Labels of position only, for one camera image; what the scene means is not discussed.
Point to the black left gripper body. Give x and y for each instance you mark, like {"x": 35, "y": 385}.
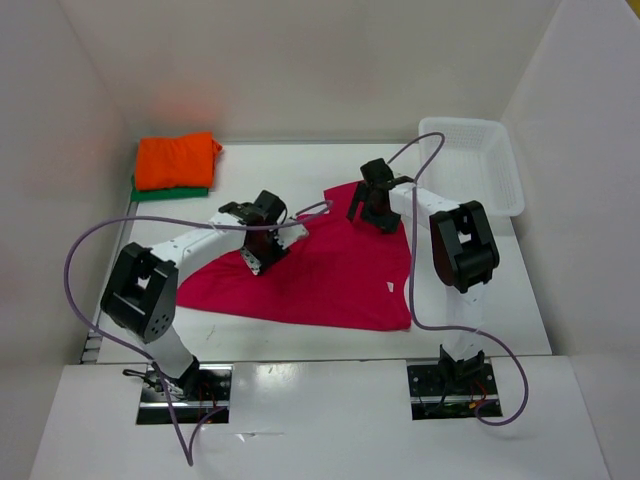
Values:
{"x": 268, "y": 249}

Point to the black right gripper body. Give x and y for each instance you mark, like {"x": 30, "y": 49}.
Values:
{"x": 380, "y": 217}

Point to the pink t-shirt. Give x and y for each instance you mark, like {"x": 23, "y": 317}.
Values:
{"x": 345, "y": 274}

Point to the green t-shirt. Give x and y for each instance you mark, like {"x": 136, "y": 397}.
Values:
{"x": 177, "y": 193}

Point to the orange t-shirt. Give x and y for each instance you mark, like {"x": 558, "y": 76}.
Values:
{"x": 182, "y": 162}

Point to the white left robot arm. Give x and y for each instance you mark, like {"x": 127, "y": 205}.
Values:
{"x": 141, "y": 293}

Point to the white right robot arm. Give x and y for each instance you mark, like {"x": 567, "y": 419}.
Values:
{"x": 464, "y": 255}

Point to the white plastic basket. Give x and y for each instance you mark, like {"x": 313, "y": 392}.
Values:
{"x": 476, "y": 162}

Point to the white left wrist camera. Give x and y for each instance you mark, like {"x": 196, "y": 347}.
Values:
{"x": 288, "y": 236}

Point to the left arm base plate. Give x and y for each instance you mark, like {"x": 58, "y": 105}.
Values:
{"x": 209, "y": 403}

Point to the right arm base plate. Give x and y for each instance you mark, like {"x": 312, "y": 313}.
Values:
{"x": 432, "y": 397}

